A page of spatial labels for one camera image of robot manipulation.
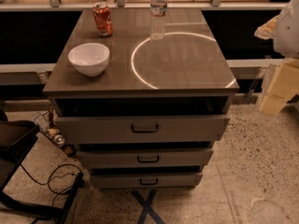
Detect white ceramic bowl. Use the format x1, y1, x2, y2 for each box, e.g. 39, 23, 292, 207
68, 43, 110, 77

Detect snack items on floor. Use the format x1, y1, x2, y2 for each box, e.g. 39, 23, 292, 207
33, 105, 77, 157

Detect clear plastic water bottle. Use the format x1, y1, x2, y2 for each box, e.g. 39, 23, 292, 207
149, 0, 167, 41

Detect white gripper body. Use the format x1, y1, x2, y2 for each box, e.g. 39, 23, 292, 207
274, 0, 299, 59

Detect orange soda can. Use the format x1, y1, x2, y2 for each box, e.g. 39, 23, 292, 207
93, 2, 113, 37

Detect grey drawer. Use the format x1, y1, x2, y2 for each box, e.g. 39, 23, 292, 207
78, 148, 213, 169
90, 172, 203, 189
56, 115, 229, 144

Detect black floor cable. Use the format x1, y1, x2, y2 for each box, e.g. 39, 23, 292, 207
20, 162, 84, 207

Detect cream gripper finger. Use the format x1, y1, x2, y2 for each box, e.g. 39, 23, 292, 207
254, 16, 278, 40
258, 59, 299, 116

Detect bottom grey drawer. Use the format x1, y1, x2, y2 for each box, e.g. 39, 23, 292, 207
90, 172, 203, 189

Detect top grey drawer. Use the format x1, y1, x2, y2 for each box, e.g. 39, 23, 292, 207
56, 115, 229, 144

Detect black chair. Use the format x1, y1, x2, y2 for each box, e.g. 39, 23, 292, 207
0, 110, 84, 224

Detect middle grey drawer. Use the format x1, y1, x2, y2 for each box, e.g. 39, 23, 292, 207
78, 148, 213, 169

